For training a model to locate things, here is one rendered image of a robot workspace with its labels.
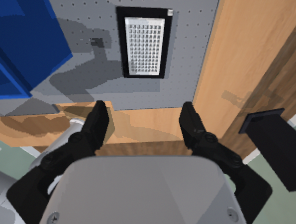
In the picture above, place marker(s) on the blue bin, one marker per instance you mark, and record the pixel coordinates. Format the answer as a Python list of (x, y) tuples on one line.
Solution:
[(32, 46)]

